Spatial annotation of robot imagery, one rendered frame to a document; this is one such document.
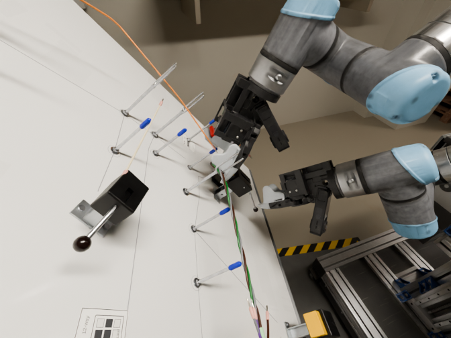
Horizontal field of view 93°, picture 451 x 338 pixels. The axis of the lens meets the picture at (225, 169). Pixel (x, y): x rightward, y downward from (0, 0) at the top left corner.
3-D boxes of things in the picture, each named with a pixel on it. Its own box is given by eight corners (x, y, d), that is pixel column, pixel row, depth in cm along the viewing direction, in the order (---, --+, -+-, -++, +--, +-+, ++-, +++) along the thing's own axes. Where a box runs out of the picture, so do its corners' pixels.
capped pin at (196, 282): (192, 286, 32) (238, 265, 30) (193, 276, 34) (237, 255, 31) (198, 290, 33) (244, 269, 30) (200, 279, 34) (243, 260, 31)
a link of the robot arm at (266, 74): (288, 69, 42) (303, 80, 35) (275, 90, 44) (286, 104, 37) (256, 49, 39) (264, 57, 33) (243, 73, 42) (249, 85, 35)
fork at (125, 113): (121, 108, 42) (172, 58, 37) (129, 114, 43) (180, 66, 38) (119, 113, 40) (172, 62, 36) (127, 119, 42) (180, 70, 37)
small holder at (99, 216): (23, 256, 19) (68, 220, 16) (87, 194, 26) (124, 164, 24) (70, 284, 20) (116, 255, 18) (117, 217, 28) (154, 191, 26)
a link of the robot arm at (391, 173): (447, 194, 36) (434, 151, 34) (370, 206, 42) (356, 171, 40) (431, 170, 42) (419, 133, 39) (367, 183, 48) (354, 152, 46)
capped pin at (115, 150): (119, 149, 35) (154, 118, 32) (119, 156, 34) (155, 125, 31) (109, 145, 34) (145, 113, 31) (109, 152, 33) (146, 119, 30)
